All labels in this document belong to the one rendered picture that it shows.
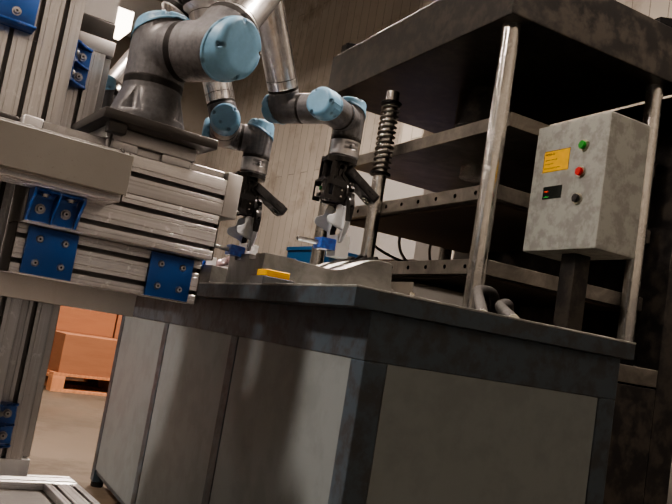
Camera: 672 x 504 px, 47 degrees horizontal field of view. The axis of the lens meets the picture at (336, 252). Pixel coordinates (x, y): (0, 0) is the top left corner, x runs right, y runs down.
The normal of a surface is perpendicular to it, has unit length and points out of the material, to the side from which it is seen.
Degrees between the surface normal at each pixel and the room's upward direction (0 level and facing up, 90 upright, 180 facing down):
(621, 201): 90
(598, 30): 90
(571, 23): 90
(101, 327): 90
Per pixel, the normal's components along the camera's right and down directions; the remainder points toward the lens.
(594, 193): -0.87, -0.20
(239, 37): 0.81, 0.18
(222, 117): 0.18, -0.09
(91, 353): 0.62, 0.00
